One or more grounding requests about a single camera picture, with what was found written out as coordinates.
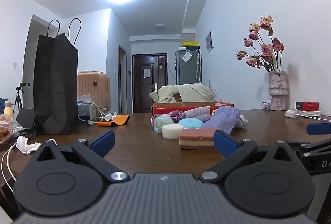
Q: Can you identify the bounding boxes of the pink ribbed suitcase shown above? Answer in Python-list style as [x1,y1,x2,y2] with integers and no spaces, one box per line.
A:
[77,71,111,114]

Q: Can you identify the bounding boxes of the black paper bag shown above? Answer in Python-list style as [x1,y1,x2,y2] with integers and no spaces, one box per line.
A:
[33,18,79,136]

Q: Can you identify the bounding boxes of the red and black box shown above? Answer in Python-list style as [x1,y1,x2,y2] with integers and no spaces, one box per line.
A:
[296,101,319,112]

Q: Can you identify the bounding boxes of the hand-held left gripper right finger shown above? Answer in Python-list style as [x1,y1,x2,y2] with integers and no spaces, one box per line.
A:
[198,129,303,183]

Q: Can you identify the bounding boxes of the purple satin cloth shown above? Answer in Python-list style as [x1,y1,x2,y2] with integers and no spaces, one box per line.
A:
[151,110,187,124]

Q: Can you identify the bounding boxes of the yellow bottle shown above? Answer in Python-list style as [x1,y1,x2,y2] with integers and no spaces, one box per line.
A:
[4,100,14,118]

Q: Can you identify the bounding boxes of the grey wall panel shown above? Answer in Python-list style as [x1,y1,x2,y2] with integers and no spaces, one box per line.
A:
[206,29,214,53]

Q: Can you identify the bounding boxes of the crumpled white tissue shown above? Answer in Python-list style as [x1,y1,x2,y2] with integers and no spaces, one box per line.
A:
[16,136,58,155]

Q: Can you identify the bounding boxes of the yellow and black box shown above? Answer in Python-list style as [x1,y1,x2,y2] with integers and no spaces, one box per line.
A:
[182,41,200,50]

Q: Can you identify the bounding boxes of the grey refrigerator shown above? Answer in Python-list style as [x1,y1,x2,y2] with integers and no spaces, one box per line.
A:
[175,48,203,85]

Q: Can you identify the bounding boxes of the red cardboard box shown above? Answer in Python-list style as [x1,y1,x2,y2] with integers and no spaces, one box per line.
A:
[151,101,235,118]

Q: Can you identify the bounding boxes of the blue and white tissue box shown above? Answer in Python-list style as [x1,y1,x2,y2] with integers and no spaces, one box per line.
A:
[77,95,97,121]

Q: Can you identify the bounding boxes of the white USB cable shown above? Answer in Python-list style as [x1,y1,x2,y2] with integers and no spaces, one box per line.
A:
[78,102,104,125]

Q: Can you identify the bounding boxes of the pink layered soap bar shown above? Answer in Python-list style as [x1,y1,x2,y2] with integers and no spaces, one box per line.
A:
[179,128,221,150]

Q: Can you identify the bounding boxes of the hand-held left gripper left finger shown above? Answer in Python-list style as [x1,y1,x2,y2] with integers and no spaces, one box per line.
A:
[31,130,130,183]

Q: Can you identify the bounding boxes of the light blue puff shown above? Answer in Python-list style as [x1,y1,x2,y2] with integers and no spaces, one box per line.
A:
[178,118,204,129]

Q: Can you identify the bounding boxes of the orange elastic band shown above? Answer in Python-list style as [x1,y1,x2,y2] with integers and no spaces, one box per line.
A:
[97,115,130,127]

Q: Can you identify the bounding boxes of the dried pink roses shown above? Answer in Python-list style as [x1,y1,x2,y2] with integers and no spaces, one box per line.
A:
[236,15,285,72]

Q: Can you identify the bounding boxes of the iridescent plastic bag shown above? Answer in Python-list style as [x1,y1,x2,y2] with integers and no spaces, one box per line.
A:
[153,114,173,134]

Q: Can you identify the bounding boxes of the thin white cable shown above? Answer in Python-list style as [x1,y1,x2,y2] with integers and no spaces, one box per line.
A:
[1,142,18,202]

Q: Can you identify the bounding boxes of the pink textured vase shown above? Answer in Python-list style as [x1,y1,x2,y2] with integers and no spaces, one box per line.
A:
[268,71,287,111]

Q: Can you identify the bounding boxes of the folded white umbrella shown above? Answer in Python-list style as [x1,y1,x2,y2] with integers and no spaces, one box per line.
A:
[195,48,202,82]

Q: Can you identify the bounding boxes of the white charger cable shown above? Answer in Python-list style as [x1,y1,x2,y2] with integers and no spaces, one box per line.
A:
[297,113,331,121]

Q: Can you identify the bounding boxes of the dark brown door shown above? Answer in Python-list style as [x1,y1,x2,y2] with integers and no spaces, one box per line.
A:
[132,53,168,114]

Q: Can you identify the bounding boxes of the beige coat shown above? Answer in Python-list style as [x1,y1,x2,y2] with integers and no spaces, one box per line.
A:
[149,83,216,104]

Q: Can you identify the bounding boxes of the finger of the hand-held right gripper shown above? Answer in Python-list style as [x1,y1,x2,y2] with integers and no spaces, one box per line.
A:
[306,123,331,135]
[284,139,331,162]

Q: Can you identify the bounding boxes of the bagged bread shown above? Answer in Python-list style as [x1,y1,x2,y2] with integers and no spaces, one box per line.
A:
[0,114,22,150]

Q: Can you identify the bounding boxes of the black tripod with camera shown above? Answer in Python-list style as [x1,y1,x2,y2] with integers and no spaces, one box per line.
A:
[13,82,30,117]

